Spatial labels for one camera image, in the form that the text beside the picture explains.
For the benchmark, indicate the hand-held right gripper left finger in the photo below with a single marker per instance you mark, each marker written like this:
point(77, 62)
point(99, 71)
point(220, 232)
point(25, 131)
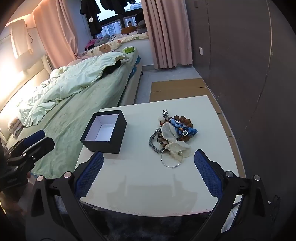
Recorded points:
point(90, 173)

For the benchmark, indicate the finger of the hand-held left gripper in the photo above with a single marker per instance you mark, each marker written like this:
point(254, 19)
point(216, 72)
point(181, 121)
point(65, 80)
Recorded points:
point(34, 137)
point(39, 148)

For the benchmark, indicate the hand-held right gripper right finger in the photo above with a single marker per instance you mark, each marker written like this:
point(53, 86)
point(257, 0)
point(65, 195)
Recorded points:
point(208, 173)

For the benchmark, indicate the black box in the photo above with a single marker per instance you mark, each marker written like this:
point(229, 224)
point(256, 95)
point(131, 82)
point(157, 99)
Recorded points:
point(104, 148)

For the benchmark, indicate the silver bangle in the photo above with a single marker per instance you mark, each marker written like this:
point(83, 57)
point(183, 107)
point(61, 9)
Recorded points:
point(162, 162)

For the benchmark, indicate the cream sheer flower hair clip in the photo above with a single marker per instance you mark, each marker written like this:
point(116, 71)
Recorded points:
point(167, 132)

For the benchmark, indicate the person's left forearm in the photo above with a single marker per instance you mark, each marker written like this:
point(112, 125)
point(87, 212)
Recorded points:
point(11, 204)

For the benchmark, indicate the folded towels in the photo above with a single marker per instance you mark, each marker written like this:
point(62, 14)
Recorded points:
point(14, 127)

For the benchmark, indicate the green bed sheet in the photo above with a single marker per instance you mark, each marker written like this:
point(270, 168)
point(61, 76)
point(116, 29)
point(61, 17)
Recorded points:
point(69, 129)

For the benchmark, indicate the beige headboard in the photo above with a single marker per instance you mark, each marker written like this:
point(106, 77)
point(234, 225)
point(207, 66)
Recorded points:
point(23, 81)

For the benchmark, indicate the light green duvet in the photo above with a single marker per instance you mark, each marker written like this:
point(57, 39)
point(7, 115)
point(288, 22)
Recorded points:
point(69, 81)

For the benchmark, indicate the dark shaggy rug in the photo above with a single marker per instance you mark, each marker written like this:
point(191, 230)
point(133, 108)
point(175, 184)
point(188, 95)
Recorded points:
point(148, 227)

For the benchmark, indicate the flat brown cardboard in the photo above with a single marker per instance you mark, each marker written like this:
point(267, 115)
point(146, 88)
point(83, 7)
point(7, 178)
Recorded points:
point(175, 89)

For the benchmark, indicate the black garment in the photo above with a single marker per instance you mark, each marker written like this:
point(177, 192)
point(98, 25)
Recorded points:
point(112, 68)

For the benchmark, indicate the pink curtain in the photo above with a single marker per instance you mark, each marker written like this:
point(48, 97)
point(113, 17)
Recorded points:
point(57, 32)
point(166, 34)

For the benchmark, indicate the pink cloth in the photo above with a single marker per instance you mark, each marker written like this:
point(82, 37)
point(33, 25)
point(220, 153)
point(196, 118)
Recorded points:
point(90, 44)

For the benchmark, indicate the bear printed blanket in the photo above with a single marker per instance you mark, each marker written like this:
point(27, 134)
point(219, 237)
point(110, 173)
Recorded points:
point(104, 47)

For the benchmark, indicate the grey plush toy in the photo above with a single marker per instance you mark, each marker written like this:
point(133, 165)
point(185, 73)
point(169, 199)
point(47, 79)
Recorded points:
point(101, 39)

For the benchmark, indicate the green tissue pack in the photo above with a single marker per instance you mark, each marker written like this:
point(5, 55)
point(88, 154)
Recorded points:
point(128, 49)

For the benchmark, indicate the dark hanging clothes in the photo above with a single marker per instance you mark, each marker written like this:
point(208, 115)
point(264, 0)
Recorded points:
point(92, 20)

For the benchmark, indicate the window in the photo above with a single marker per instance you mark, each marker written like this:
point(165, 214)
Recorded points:
point(115, 23)

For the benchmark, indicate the brown plush toy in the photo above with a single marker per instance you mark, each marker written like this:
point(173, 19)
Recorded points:
point(128, 29)

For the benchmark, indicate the dark grey pillow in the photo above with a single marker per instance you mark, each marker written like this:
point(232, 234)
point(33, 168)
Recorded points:
point(141, 23)

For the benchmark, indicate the white bed frame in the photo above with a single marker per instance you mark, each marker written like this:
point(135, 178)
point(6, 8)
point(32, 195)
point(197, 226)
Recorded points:
point(130, 90)

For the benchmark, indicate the white wall socket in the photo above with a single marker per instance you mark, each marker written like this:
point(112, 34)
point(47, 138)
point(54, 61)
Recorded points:
point(201, 51)

